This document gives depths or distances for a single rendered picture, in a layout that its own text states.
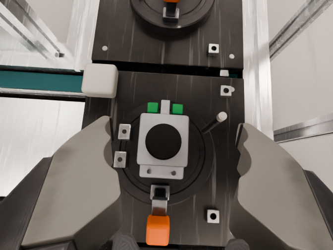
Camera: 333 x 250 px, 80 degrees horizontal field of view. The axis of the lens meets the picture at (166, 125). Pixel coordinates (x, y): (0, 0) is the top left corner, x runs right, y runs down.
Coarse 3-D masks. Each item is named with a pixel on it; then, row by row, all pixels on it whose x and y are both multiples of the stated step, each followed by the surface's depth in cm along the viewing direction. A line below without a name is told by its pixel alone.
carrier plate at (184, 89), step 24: (120, 72) 31; (144, 72) 31; (120, 96) 30; (144, 96) 30; (168, 96) 30; (192, 96) 30; (216, 96) 30; (240, 96) 30; (120, 120) 29; (240, 120) 30; (216, 144) 29; (216, 168) 28; (120, 192) 27; (216, 192) 28; (144, 216) 27; (168, 216) 27; (192, 216) 27; (144, 240) 26; (192, 240) 26; (216, 240) 26
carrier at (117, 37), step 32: (128, 0) 33; (160, 0) 31; (192, 0) 31; (224, 0) 34; (96, 32) 32; (128, 32) 32; (160, 32) 32; (192, 32) 32; (224, 32) 33; (128, 64) 32; (160, 64) 31; (192, 64) 31; (224, 64) 31
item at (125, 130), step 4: (120, 124) 26; (124, 124) 26; (120, 128) 26; (124, 128) 26; (128, 128) 26; (120, 132) 25; (124, 132) 25; (128, 132) 25; (120, 136) 25; (124, 136) 25; (128, 136) 25; (124, 140) 27; (128, 140) 26
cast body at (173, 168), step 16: (144, 128) 17; (160, 128) 16; (176, 128) 18; (144, 144) 17; (160, 144) 16; (176, 144) 16; (144, 160) 17; (160, 160) 17; (176, 160) 17; (144, 176) 20; (160, 176) 20; (176, 176) 20
